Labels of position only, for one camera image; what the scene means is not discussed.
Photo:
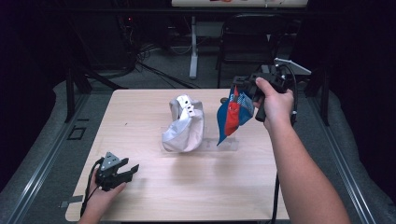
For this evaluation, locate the black metal stand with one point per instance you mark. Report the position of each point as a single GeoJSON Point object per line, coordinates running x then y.
{"type": "Point", "coordinates": [73, 90]}

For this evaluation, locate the person's right hand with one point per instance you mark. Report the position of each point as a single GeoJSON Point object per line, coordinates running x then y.
{"type": "Point", "coordinates": [275, 104]}

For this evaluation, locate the person's left hand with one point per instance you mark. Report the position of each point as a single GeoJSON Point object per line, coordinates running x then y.
{"type": "Point", "coordinates": [102, 199]}

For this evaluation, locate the white baseball cap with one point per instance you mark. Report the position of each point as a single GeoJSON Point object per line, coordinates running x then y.
{"type": "Point", "coordinates": [185, 127]}

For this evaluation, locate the black folding chair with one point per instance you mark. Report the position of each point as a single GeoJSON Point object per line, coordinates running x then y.
{"type": "Point", "coordinates": [246, 40]}

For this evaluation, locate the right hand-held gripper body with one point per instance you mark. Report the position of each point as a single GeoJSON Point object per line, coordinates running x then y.
{"type": "Point", "coordinates": [277, 81]}

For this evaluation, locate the white desk leg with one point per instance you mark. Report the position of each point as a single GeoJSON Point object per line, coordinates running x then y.
{"type": "Point", "coordinates": [193, 49]}

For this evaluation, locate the grey tape strip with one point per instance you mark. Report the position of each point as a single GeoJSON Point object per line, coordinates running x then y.
{"type": "Point", "coordinates": [71, 201]}

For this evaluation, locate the blue and red snack bag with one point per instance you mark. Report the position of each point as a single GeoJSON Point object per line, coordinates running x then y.
{"type": "Point", "coordinates": [233, 115]}

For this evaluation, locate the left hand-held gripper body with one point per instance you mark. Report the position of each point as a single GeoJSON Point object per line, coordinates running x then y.
{"type": "Point", "coordinates": [110, 172]}

